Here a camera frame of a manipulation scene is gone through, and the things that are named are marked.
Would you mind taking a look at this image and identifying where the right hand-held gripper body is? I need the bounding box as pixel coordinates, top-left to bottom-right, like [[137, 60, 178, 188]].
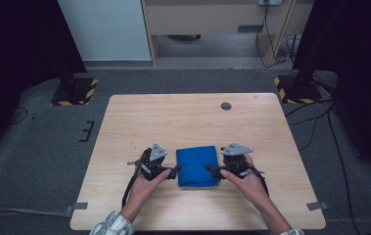
[[220, 142, 256, 179]]

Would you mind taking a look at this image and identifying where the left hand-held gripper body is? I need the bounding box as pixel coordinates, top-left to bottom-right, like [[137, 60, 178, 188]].
[[139, 142, 171, 181]]

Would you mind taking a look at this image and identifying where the blue cloth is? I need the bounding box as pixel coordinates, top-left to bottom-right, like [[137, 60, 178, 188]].
[[175, 145, 222, 189]]

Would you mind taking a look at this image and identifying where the person's right hand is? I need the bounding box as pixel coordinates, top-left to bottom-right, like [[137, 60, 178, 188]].
[[219, 153, 271, 212]]

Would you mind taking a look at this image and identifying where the person's left hand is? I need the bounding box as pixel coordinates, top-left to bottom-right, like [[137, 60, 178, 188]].
[[119, 153, 172, 223]]

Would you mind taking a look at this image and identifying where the grey tape piece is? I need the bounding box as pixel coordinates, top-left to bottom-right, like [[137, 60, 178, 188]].
[[64, 202, 89, 215], [305, 201, 331, 212]]

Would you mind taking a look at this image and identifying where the black stand with striped base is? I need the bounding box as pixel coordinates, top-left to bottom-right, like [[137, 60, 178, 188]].
[[50, 62, 99, 107], [273, 65, 324, 105]]

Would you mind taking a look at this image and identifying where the dark round object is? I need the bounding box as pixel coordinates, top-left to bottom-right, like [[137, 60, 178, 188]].
[[166, 33, 203, 42]]

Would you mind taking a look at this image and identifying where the white cabinet panel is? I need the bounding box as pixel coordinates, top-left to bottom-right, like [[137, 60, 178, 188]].
[[58, 0, 152, 62]]

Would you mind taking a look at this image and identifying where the light wooden desk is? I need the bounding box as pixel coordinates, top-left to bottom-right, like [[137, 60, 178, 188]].
[[140, 0, 316, 68]]

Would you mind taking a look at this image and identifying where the dark curtain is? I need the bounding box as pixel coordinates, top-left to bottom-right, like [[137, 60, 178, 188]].
[[0, 0, 88, 165], [292, 0, 371, 179]]

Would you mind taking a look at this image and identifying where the white power strip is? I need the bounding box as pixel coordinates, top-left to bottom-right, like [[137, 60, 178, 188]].
[[257, 0, 283, 7]]

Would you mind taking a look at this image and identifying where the right hand-held gripper cable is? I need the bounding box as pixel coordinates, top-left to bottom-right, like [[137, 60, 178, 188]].
[[245, 162, 270, 198]]

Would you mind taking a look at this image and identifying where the hand-held gripper cable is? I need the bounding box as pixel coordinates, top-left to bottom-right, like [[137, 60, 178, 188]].
[[121, 148, 152, 209], [245, 162, 270, 198]]

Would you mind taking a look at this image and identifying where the left hand-held gripper cable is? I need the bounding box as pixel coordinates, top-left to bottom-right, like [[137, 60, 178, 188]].
[[121, 148, 152, 209]]

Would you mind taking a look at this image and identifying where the long black floor cable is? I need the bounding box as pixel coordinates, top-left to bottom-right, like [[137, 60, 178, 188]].
[[327, 104, 361, 235]]

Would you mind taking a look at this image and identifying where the black power strip cable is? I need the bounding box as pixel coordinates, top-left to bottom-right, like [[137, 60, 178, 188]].
[[255, 0, 297, 70]]

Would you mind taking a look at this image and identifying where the thin black floor cable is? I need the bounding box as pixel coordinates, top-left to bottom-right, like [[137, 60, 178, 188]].
[[9, 107, 30, 126]]

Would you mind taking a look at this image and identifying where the pale floor cable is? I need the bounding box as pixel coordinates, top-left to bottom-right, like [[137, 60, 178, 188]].
[[0, 208, 73, 218]]

